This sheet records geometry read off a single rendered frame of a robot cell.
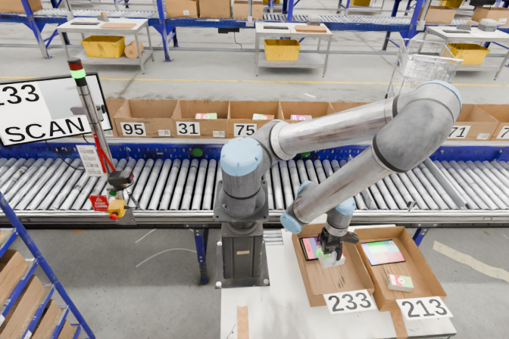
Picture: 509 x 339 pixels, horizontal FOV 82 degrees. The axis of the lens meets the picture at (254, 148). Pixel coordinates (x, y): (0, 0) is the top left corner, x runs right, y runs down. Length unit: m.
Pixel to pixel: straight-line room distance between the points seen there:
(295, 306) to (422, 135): 1.02
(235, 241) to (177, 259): 1.30
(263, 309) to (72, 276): 1.67
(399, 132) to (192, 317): 1.92
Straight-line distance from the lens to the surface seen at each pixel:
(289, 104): 2.37
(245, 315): 1.47
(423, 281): 1.76
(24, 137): 1.77
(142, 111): 2.50
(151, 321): 2.36
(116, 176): 1.64
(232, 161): 1.01
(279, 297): 1.52
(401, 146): 0.73
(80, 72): 1.45
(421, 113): 0.75
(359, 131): 0.90
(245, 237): 1.29
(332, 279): 1.60
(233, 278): 1.54
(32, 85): 1.66
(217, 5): 6.17
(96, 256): 2.78
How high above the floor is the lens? 2.09
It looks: 36 degrees down
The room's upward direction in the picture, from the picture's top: 2 degrees clockwise
